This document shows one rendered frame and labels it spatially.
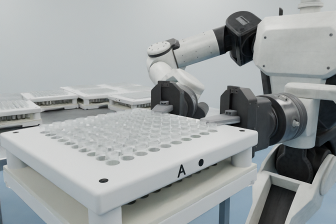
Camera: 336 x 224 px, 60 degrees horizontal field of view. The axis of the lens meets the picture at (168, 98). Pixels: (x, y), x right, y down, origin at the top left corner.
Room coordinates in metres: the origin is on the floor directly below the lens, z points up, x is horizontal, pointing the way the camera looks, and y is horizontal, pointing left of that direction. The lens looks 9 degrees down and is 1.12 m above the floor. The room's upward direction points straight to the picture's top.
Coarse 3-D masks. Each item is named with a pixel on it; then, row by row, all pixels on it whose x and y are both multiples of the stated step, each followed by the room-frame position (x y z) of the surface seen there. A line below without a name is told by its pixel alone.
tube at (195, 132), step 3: (189, 129) 0.35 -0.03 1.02; (192, 129) 0.35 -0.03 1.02; (195, 129) 0.36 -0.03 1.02; (198, 129) 0.35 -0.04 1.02; (192, 132) 0.35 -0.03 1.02; (195, 132) 0.34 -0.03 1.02; (198, 132) 0.35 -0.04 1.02; (192, 135) 0.35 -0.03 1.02; (195, 135) 0.34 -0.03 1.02; (198, 135) 0.35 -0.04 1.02; (198, 171) 0.35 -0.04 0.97
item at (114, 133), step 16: (128, 112) 0.46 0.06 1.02; (144, 112) 0.45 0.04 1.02; (64, 128) 0.36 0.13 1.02; (80, 128) 0.35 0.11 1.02; (96, 128) 0.36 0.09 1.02; (112, 128) 0.35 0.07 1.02; (128, 128) 0.36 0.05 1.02; (144, 128) 0.36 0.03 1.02; (160, 128) 0.35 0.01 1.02; (176, 128) 0.36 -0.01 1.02; (112, 144) 0.29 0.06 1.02; (128, 144) 0.30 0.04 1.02
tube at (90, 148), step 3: (87, 144) 0.29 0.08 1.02; (90, 144) 0.29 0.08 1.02; (93, 144) 0.29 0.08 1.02; (96, 144) 0.29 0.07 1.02; (87, 147) 0.28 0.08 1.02; (90, 147) 0.28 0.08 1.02; (93, 147) 0.28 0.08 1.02; (96, 147) 0.29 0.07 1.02; (87, 150) 0.28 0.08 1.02; (90, 150) 0.28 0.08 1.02; (93, 150) 0.28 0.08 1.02; (87, 153) 0.28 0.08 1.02; (90, 153) 0.28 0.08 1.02; (93, 153) 0.28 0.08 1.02
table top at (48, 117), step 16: (0, 96) 1.94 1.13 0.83; (16, 96) 1.94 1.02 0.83; (48, 112) 1.41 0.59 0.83; (64, 112) 1.41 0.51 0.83; (80, 112) 1.41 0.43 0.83; (96, 112) 1.41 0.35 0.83; (208, 112) 1.41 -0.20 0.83; (16, 128) 1.10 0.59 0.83; (0, 144) 0.90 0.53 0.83; (0, 160) 0.77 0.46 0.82
